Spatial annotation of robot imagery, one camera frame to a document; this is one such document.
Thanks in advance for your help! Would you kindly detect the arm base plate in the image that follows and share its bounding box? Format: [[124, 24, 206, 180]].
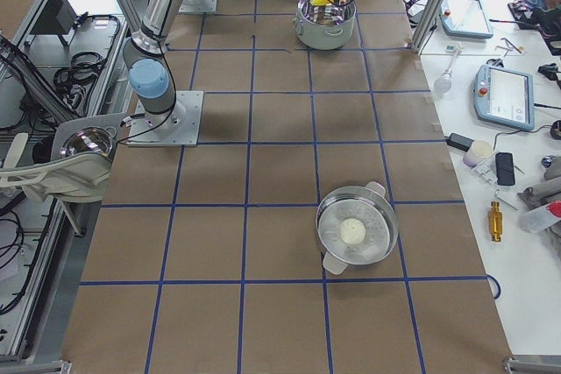
[[125, 90, 204, 147], [179, 0, 217, 14]]

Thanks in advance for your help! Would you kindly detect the steel steamer pot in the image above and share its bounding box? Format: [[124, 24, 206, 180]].
[[316, 181, 399, 275]]

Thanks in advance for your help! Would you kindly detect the blue teach pendant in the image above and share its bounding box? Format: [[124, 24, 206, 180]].
[[472, 64, 535, 131], [440, 0, 494, 39]]

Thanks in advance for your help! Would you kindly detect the white steamed bun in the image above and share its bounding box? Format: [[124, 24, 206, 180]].
[[339, 218, 366, 246]]

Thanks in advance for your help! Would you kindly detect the pale green electric pot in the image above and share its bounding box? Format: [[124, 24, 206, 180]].
[[293, 0, 356, 51]]

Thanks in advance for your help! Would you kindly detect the steel bowl on chair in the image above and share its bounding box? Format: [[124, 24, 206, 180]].
[[60, 127, 114, 158]]

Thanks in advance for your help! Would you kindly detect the blue teach pendant near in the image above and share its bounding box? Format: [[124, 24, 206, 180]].
[[472, 64, 535, 131]]

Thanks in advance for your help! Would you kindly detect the gold brass fitting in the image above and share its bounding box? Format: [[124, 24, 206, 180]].
[[487, 201, 503, 243]]

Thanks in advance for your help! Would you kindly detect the black remote control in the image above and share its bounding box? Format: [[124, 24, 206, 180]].
[[495, 152, 515, 187]]

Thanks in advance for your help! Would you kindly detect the black power adapter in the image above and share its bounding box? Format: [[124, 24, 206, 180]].
[[445, 132, 474, 152]]

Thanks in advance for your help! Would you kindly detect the blue teach pendant far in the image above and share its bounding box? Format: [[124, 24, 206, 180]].
[[440, 0, 494, 39]]

